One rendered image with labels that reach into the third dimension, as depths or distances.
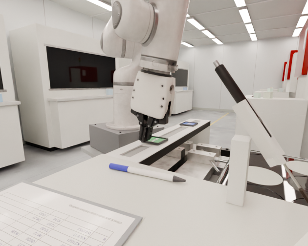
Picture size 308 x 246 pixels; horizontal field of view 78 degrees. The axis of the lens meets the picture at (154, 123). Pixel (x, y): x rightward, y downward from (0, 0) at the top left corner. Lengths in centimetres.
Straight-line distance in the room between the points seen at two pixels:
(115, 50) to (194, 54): 824
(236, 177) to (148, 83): 28
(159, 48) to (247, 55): 813
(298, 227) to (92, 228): 22
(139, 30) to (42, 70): 316
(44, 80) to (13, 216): 327
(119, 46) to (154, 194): 66
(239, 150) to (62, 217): 22
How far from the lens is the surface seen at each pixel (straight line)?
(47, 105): 353
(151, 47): 42
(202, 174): 54
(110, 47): 84
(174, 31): 43
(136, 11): 39
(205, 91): 876
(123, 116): 84
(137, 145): 50
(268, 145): 24
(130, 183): 31
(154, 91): 44
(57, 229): 25
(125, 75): 83
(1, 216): 29
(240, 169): 26
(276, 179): 54
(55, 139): 361
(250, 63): 847
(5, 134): 308
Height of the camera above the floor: 111
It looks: 11 degrees down
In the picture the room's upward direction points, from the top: straight up
